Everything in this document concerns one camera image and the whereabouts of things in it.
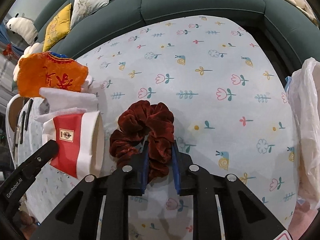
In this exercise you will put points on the dark red velvet scrunchie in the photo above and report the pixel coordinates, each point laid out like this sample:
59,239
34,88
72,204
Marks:
140,120

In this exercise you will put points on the white tissue paper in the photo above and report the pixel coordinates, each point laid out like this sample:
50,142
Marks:
64,102

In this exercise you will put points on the black remote control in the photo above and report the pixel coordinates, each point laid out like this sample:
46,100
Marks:
22,127
26,123

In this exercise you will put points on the white long plush toy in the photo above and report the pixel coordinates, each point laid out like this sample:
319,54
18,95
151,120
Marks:
23,27

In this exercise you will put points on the dark green curved sofa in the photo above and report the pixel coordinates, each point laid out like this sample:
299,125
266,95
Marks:
292,34

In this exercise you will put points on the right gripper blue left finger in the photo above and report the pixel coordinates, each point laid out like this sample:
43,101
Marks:
145,167

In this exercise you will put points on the orange snack bag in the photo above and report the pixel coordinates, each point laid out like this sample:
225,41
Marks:
49,70

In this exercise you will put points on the person's left hand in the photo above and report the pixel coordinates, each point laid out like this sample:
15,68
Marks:
25,223

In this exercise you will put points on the trash bin with white bag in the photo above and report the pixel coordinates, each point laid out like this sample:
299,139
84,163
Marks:
302,90

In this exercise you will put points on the floral light blue tablecloth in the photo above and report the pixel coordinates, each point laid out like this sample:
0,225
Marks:
231,110

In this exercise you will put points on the white chair frame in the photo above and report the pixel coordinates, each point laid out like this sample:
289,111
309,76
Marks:
14,107

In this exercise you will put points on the small yellow embroidered cushion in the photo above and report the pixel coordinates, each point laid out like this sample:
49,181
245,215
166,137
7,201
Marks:
58,28

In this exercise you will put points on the small daisy pillow left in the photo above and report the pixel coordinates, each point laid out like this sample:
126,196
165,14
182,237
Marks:
35,48

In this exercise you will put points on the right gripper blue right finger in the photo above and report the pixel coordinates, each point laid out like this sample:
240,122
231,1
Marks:
176,167

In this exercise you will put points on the pink blanket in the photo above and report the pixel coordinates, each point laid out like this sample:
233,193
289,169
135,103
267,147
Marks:
302,217

